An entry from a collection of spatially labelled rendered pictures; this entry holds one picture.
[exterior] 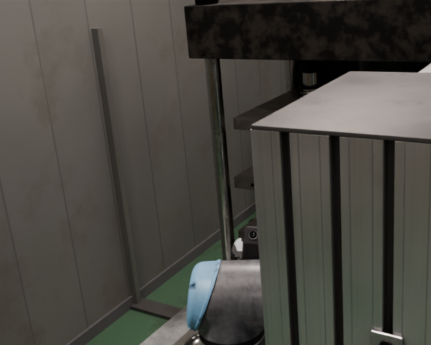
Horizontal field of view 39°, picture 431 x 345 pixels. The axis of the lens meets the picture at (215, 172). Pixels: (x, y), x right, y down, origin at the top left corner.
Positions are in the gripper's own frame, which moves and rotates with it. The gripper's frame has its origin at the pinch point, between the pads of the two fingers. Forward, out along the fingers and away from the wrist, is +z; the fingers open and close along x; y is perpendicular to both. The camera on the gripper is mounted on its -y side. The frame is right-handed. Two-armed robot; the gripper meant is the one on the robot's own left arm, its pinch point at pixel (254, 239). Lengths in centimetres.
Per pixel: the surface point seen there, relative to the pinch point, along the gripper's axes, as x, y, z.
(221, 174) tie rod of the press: -17, 16, 91
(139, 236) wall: -80, 112, 221
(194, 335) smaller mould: -20, 63, 45
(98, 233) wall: -99, 96, 187
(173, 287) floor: -58, 154, 230
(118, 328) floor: -84, 158, 180
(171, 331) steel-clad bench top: -30, 70, 56
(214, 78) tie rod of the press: -22, -24, 91
